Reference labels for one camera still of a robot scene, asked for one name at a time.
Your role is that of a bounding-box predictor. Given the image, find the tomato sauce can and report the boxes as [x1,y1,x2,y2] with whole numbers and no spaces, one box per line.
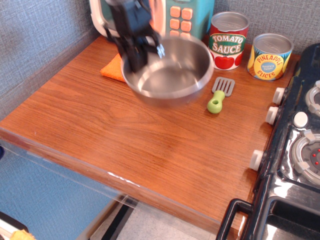
[208,11,250,71]

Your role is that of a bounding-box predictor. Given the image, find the pineapple slices can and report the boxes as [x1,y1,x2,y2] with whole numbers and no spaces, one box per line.
[247,33,294,81]

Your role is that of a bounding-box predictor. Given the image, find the black toy stove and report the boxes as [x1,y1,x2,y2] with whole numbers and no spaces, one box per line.
[241,43,320,240]

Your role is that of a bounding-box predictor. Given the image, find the black oven door handle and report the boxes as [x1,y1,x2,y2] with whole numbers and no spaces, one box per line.
[216,198,253,240]

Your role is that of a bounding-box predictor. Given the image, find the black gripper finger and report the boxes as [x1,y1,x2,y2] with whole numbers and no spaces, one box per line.
[127,39,148,73]
[115,38,129,60]

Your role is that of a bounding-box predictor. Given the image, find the stainless steel bowl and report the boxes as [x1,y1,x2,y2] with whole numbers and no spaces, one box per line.
[120,37,214,108]

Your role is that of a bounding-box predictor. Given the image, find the white stove knob top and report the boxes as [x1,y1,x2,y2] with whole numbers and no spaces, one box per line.
[272,87,286,105]

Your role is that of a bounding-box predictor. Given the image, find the toy spatula green handle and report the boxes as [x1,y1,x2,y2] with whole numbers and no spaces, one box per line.
[207,76,235,114]

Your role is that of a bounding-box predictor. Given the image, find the white stove knob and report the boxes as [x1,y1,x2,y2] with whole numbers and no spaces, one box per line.
[249,149,264,171]
[265,106,279,125]
[272,87,286,105]

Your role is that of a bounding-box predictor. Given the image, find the toy microwave teal and peach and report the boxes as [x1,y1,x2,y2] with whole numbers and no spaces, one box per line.
[89,0,215,40]

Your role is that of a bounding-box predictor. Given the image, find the white stove knob middle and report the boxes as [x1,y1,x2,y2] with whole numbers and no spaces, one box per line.
[265,106,279,125]

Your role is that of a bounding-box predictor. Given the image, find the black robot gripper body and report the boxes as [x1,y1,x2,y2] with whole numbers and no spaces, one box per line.
[106,0,165,58]

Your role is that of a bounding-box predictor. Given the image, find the white stove knob bottom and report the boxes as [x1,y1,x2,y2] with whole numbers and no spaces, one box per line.
[249,149,264,171]

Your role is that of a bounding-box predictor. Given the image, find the orange towel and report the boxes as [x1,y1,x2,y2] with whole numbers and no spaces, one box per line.
[100,53,125,83]

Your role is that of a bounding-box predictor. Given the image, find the orange fuzzy object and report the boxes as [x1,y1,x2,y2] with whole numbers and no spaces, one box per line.
[10,229,36,240]

